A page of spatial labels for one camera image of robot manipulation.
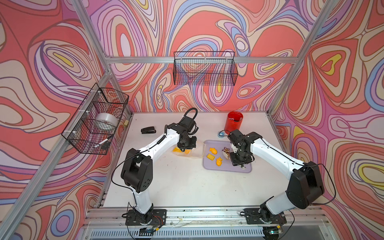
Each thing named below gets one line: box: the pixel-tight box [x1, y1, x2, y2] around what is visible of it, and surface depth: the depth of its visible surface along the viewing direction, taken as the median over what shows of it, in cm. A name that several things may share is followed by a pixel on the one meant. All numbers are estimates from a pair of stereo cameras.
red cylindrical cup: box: [224, 111, 244, 135], surface depth 103 cm
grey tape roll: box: [95, 112, 118, 132], surface depth 74 cm
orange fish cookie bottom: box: [216, 157, 223, 167], surface depth 93 cm
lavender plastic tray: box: [203, 139, 253, 173], surface depth 93 cm
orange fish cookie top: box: [209, 147, 218, 155], surface depth 98 cm
